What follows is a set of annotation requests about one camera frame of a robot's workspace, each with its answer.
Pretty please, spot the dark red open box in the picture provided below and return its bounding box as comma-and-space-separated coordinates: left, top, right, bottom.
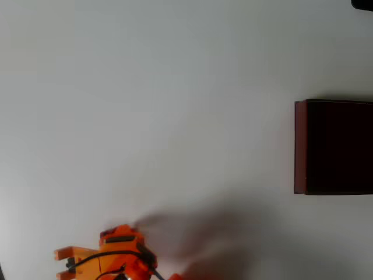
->
293, 99, 373, 196

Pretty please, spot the black object at corner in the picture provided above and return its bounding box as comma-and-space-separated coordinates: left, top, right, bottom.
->
350, 0, 373, 12

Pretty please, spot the light orange forked camera mount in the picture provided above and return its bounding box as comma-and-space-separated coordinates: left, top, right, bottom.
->
53, 242, 138, 280

